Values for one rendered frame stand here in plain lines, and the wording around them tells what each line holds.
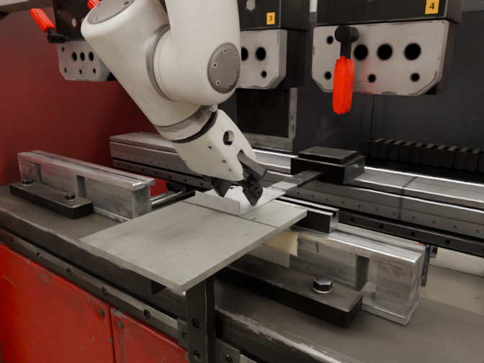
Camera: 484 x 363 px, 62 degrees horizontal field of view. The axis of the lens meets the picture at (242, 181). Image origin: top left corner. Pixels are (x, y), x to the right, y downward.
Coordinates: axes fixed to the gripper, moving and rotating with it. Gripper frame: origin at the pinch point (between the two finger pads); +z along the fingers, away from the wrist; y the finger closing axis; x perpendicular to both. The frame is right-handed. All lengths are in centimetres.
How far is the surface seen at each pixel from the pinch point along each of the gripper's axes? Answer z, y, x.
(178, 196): 30, 41, -9
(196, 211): -2.5, 2.5, 6.7
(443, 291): 191, -9, -68
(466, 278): 206, -17, -86
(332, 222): 5.9, -14.0, -1.1
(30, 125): 6, 84, -8
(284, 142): -2.0, -5.0, -8.5
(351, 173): 18.8, -7.9, -19.0
